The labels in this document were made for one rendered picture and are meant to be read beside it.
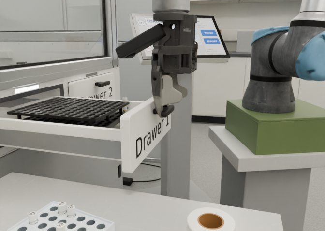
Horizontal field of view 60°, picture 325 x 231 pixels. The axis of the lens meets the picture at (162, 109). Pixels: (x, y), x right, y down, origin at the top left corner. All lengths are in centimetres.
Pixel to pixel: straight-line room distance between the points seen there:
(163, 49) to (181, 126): 117
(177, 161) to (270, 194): 96
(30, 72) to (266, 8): 376
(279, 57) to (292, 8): 356
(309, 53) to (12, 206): 67
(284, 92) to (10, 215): 71
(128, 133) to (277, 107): 47
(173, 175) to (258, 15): 297
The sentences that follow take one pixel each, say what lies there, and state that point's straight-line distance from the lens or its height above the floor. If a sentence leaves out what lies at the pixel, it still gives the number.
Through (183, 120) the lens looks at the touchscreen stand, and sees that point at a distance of 169.
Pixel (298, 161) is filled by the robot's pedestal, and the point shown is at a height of 74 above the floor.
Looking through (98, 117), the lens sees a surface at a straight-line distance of 60.
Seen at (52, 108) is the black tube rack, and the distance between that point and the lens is 71.
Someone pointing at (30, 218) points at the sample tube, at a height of 81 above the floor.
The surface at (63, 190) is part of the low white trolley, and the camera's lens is 63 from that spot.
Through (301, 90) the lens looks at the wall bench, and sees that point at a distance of 366.
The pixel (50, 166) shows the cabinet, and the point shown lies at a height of 70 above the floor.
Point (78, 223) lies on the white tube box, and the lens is 46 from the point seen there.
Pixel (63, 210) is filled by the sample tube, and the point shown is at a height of 80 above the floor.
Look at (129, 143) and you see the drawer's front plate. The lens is 50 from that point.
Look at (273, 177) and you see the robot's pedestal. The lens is 88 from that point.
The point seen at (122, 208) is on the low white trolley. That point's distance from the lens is 55.
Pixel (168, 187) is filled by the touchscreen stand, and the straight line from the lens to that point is 183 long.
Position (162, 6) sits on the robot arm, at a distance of 57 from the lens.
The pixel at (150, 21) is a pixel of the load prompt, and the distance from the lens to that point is 161.
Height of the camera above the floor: 106
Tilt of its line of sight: 14 degrees down
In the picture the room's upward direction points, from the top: straight up
